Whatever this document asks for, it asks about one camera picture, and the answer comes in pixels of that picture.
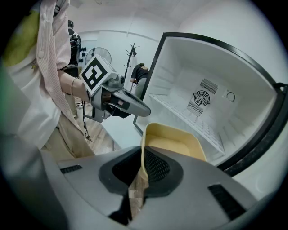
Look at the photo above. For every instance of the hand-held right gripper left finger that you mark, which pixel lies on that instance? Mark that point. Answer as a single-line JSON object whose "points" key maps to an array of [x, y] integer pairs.
{"points": [[85, 191]]}

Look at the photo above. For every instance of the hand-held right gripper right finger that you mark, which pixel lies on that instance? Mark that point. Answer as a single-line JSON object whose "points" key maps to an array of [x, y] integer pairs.
{"points": [[191, 202]]}

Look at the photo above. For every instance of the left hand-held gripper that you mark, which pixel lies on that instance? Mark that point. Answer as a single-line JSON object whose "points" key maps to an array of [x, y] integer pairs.
{"points": [[94, 74]]}

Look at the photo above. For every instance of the yellow plastic tray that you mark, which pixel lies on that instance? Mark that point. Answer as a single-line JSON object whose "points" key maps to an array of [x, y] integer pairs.
{"points": [[171, 139]]}

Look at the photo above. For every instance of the black mini fridge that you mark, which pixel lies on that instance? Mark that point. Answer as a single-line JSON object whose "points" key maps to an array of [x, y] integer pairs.
{"points": [[180, 67]]}

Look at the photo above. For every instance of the person's left forearm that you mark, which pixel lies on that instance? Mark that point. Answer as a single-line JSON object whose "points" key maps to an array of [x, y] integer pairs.
{"points": [[72, 85]]}

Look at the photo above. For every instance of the person's left hand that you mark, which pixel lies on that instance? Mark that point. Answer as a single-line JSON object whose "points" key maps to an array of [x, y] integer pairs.
{"points": [[106, 100]]}

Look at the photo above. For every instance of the black coat rack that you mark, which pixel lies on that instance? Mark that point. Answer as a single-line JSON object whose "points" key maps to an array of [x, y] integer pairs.
{"points": [[129, 58]]}

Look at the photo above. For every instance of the person's beige trousers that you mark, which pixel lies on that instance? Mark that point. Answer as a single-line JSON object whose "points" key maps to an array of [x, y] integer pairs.
{"points": [[67, 139]]}

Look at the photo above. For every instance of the standing fan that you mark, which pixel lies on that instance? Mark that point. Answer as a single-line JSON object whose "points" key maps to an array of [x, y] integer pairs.
{"points": [[101, 52]]}

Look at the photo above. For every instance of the white thermostat dial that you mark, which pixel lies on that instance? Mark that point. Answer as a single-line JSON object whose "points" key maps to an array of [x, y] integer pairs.
{"points": [[230, 96]]}

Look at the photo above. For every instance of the person's pink striped shirt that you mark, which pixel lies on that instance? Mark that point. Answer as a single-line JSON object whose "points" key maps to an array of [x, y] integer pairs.
{"points": [[47, 45]]}

